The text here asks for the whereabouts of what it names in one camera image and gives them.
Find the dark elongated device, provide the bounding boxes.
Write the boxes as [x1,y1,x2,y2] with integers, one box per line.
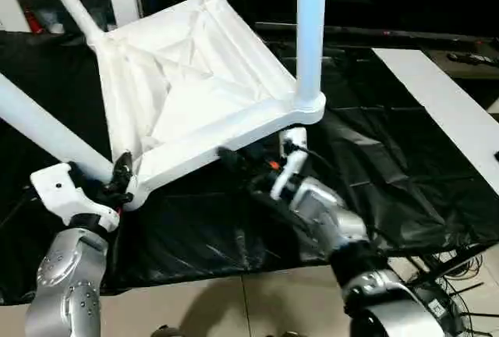
[448,52,496,66]

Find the white paper sheet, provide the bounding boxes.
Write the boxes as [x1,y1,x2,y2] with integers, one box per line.
[373,47,499,197]

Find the black plastic mat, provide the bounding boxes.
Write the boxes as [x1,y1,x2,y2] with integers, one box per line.
[0,29,499,307]

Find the dark left robot foot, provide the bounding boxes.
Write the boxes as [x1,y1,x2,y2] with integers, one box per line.
[152,324,188,337]

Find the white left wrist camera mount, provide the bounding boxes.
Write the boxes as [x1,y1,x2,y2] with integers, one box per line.
[30,163,122,232]

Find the dark metal rail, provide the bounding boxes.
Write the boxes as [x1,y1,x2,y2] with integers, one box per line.
[253,23,499,45]

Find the black floor cables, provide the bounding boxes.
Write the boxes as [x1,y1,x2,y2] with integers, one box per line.
[405,247,499,337]

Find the small bottles behind glass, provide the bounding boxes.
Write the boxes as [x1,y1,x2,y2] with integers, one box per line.
[19,0,118,34]

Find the brown wooden desk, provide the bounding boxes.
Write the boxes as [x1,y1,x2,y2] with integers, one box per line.
[425,47,499,80]

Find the white plastic table leg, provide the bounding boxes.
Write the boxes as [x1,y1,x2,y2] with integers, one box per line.
[35,0,106,45]
[295,0,328,112]
[0,72,118,186]

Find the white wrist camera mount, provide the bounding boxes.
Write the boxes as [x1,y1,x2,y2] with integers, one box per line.
[269,126,310,201]
[30,163,122,232]

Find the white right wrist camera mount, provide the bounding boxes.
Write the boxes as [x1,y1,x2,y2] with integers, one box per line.
[269,126,310,201]

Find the white plastic table top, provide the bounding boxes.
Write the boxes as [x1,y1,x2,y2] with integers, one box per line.
[92,0,327,213]

